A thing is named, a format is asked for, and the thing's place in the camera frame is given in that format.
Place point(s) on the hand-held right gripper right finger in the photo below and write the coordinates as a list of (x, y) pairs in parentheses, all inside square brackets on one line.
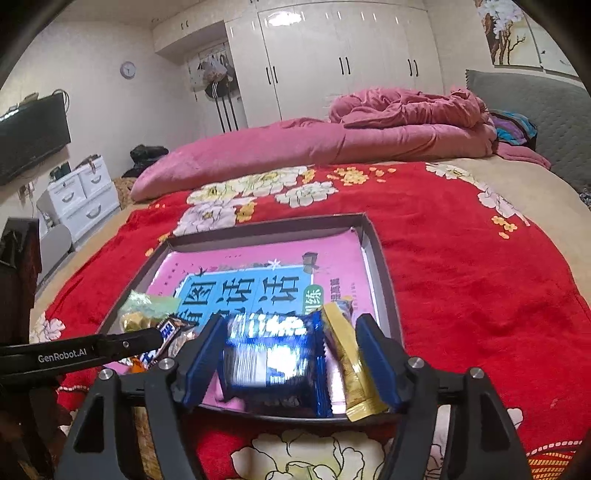
[(376, 364)]

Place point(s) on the green wrapped candy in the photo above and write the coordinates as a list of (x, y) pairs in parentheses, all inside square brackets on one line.
[(147, 302)]

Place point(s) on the colourful cloth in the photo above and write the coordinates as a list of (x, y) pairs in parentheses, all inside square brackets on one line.
[(512, 129)]

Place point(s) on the round wall clock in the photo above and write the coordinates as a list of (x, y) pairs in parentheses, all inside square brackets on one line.
[(128, 69)]

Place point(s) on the pink quilt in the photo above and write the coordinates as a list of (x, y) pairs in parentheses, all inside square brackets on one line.
[(277, 143)]

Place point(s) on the blue snack packet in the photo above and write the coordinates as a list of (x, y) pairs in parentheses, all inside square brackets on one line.
[(268, 355)]

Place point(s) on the orange snack packet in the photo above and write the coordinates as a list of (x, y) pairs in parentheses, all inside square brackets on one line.
[(137, 367)]

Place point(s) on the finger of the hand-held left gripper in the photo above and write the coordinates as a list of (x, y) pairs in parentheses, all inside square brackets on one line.
[(131, 344)]

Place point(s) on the dark wooden furniture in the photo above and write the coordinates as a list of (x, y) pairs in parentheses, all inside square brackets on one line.
[(18, 286)]

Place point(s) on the red floral blanket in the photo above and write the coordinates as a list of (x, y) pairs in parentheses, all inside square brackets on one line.
[(461, 277)]

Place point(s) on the black bag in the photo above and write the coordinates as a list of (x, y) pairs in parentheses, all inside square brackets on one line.
[(145, 154)]

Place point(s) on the grey padded headboard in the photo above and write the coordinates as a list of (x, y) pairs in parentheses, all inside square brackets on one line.
[(554, 120)]

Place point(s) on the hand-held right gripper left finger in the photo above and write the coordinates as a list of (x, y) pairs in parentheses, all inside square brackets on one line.
[(201, 364)]

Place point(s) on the hanging bags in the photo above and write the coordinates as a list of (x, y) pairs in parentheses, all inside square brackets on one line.
[(214, 74)]

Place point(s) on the white wardrobe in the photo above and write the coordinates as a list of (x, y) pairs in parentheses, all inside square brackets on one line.
[(323, 46)]

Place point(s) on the floral wall picture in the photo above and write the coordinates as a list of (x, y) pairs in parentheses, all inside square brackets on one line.
[(508, 32)]

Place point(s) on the brown chocolate bar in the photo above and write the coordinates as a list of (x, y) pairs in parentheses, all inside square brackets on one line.
[(168, 330)]

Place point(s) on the white drawer cabinet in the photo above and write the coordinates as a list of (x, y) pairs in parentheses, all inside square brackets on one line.
[(87, 194)]

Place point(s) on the black television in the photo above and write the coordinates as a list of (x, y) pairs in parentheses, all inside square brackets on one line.
[(32, 134)]

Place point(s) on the dark cardboard box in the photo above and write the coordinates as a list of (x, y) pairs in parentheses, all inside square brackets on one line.
[(378, 258)]

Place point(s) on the gold snack packet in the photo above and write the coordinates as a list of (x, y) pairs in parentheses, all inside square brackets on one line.
[(351, 364)]

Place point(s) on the pink book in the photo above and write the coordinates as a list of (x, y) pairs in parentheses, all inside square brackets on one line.
[(277, 258)]

